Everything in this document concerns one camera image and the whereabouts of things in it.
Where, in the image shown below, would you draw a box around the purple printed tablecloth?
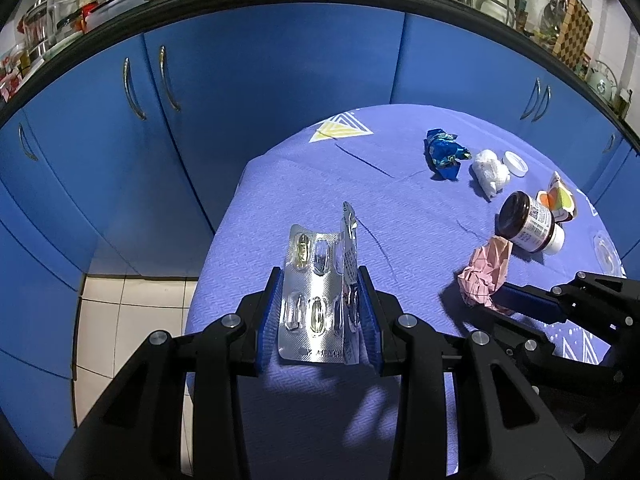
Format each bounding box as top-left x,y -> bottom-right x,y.
185,104 -> 626,480

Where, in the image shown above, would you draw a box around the white tissue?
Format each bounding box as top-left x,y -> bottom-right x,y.
470,149 -> 512,202

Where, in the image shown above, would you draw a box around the clear round plastic lid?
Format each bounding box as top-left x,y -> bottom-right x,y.
592,231 -> 623,277

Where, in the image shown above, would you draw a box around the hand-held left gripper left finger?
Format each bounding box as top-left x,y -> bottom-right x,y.
54,266 -> 282,480

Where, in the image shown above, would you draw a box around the pink paper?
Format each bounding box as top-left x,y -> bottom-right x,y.
456,237 -> 513,308

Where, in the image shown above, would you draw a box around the blue lower kitchen cabinets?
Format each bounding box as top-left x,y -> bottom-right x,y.
0,0 -> 640,480

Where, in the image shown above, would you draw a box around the silver pill blister pack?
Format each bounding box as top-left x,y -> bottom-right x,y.
277,201 -> 362,366

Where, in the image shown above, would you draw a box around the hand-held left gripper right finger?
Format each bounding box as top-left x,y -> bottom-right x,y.
357,265 -> 583,480

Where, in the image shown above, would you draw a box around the pale green kettle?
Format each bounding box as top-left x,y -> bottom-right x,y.
585,60 -> 618,103

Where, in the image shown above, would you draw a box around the checkered wooden cutting board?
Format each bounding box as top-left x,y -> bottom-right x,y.
551,0 -> 594,68

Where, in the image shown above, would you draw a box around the dark jar with white lid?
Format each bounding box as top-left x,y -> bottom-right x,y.
495,191 -> 566,256

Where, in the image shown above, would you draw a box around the orange and green wrapper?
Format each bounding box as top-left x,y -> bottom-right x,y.
535,171 -> 583,223

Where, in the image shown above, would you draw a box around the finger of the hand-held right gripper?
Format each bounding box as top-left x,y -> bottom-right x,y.
492,271 -> 640,333
487,309 -> 621,378

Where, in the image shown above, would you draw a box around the blue foil candy wrapper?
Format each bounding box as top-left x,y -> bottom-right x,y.
424,128 -> 472,181

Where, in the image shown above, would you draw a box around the small white round lid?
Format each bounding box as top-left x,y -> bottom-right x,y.
501,151 -> 529,177

